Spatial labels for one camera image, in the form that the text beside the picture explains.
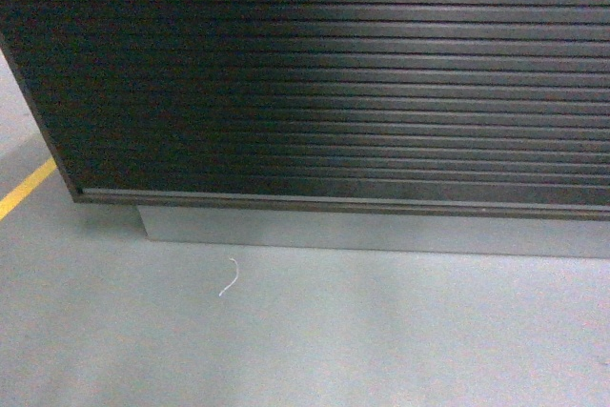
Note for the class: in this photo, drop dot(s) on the black checkout counter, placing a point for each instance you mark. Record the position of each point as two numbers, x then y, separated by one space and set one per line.
441 126

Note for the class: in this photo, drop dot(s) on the white string scrap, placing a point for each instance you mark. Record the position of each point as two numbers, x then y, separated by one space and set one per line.
236 276

